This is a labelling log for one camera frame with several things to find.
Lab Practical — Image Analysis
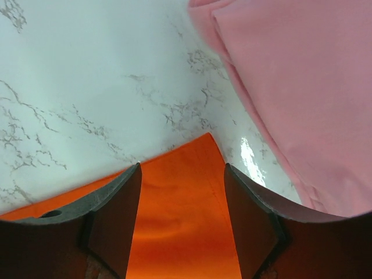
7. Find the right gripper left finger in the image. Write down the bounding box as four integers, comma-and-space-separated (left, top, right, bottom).
1, 164, 141, 278

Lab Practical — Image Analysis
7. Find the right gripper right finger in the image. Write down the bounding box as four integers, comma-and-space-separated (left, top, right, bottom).
224, 164, 371, 278

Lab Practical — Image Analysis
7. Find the orange t shirt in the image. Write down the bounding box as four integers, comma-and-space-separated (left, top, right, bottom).
1, 134, 241, 278

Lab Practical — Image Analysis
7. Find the pink folded t shirt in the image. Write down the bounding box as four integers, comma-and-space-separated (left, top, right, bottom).
188, 1, 371, 217

